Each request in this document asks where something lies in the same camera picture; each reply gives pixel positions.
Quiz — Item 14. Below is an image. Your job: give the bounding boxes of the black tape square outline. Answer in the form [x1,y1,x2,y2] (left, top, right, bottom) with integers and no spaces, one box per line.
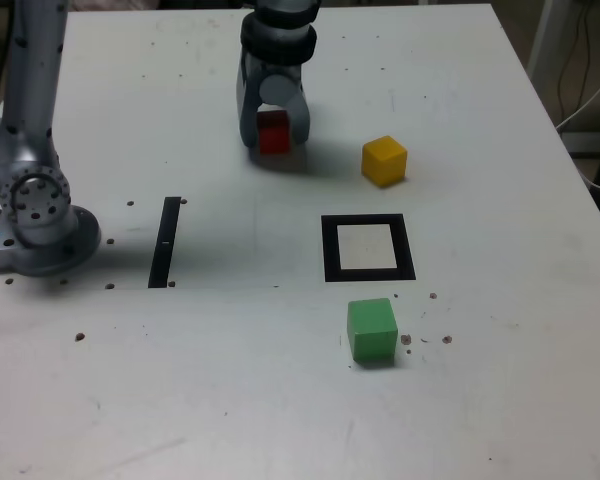
[320,213,417,284]

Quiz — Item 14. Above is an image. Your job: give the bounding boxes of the black tape strip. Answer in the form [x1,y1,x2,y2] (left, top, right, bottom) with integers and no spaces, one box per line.
[147,195,183,290]

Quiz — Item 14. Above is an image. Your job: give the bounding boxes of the black hanging cable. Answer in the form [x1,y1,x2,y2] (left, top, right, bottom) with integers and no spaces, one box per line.
[557,0,596,121]

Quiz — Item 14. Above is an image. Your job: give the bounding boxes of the white post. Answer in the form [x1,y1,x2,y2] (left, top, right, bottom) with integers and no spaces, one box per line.
[526,0,564,99]

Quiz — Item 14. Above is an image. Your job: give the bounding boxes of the red cube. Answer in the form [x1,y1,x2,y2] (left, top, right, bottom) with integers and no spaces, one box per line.
[256,106,293,156]

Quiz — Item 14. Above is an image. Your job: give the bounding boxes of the green cube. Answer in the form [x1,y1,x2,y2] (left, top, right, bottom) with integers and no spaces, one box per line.
[346,297,400,365]

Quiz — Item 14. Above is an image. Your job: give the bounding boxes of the white cable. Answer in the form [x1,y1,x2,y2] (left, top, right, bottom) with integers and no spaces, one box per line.
[554,64,600,192]

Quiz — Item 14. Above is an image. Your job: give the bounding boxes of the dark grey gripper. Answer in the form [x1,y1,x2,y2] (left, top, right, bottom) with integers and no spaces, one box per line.
[235,52,312,148]

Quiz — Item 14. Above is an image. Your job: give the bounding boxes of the yellow cube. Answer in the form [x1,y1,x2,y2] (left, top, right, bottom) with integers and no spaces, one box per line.
[360,134,410,190]

